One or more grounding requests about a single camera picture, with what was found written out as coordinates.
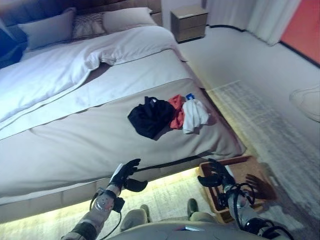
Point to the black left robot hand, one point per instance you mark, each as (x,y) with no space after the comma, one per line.
(123,172)

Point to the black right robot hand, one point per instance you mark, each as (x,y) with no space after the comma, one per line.
(217,175)

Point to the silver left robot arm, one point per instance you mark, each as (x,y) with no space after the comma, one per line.
(100,207)

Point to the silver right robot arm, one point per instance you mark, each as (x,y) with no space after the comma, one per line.
(246,212)

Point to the brown woven basket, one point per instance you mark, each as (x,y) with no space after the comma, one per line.
(240,185)

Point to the large bed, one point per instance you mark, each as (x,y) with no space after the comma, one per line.
(100,100)

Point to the black clothing item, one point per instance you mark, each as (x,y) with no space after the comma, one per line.
(151,117)

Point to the white clothing item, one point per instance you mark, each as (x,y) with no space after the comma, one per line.
(193,115)

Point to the beige robot torso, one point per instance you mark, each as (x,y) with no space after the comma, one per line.
(180,230)

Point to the red clothing item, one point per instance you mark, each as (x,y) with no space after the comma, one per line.
(178,113)

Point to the blue and white tag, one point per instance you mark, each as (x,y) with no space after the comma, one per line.
(190,96)

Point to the white round object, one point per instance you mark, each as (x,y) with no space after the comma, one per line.
(307,101)

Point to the white duvet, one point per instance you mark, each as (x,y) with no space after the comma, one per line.
(62,65)

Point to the patterned decorative pillow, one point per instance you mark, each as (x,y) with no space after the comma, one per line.
(88,23)

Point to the white pillow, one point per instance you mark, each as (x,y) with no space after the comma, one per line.
(127,18)

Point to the wooden nightstand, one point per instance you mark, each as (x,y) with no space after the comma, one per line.
(189,23)

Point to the white curtain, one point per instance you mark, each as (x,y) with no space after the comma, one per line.
(252,17)

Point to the grey pillow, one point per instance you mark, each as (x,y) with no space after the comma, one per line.
(47,28)

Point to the dark blue object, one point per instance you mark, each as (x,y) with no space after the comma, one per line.
(10,47)

